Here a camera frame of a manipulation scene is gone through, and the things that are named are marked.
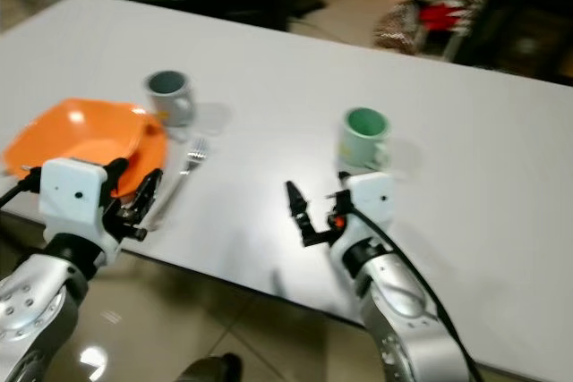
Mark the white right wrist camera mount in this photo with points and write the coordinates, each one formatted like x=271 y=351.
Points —
x=367 y=203

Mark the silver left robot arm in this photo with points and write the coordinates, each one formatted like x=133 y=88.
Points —
x=31 y=310

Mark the black cabinet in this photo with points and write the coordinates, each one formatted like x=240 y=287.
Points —
x=515 y=15

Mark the silver fork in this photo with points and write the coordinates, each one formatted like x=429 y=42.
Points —
x=195 y=157

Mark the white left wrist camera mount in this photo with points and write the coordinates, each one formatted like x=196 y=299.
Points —
x=76 y=199

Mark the grey mug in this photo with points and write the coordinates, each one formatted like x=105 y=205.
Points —
x=172 y=103

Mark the green mug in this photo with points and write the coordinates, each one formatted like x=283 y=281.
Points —
x=363 y=140

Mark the leopard print bag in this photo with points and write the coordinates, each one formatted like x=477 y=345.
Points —
x=398 y=29

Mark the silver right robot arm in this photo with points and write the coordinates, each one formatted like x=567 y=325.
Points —
x=407 y=319

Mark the dark robot foot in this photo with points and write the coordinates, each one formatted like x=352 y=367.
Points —
x=208 y=369

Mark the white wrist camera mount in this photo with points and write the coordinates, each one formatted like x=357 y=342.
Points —
x=367 y=203
x=76 y=199

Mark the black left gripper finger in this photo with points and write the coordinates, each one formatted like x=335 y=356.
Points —
x=148 y=192
x=116 y=174

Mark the orange square plate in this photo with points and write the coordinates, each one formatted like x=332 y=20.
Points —
x=81 y=131

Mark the red and white bag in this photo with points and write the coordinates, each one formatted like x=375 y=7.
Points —
x=443 y=11

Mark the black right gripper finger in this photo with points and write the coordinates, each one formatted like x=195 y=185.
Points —
x=295 y=201
x=343 y=182

